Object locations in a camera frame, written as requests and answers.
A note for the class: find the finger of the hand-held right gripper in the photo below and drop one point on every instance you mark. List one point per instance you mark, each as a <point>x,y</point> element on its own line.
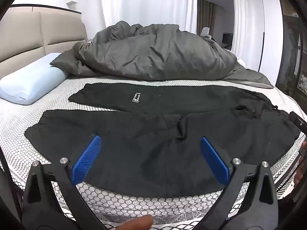
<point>298,122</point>

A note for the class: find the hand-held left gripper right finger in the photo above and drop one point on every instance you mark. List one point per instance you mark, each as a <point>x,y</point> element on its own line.
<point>214,160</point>

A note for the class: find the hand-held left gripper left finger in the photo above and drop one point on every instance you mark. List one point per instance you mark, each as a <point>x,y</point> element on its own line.
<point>85,160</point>

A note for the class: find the black monitor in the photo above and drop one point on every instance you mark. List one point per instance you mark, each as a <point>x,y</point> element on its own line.
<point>227,38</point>

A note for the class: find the person's right hand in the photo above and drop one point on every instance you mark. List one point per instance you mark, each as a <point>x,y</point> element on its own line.
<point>298,173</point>

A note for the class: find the white curtain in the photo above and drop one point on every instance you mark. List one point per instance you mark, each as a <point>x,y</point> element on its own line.
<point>148,2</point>
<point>244,24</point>

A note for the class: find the honeycomb pattern mattress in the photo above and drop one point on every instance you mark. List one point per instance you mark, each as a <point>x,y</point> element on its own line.
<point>21,117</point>

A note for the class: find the brown curtain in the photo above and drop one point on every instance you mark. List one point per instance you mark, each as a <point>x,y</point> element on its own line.
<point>206,16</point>

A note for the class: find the white wardrobe door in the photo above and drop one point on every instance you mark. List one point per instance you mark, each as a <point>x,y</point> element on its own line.
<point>272,28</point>

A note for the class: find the white office chair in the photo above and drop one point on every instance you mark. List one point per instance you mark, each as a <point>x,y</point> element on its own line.
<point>205,33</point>

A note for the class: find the beige padded headboard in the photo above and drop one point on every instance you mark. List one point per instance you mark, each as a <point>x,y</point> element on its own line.
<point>36,31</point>

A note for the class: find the black pants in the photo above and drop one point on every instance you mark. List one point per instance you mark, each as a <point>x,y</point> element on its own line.
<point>144,153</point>

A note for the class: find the light blue pillow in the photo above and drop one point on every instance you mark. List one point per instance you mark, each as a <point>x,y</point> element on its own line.
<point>28,81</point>

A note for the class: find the person's left hand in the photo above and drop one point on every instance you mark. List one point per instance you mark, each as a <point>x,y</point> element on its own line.
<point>140,223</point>

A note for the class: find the grey duvet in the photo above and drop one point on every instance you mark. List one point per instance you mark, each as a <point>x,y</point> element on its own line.
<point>153,52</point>

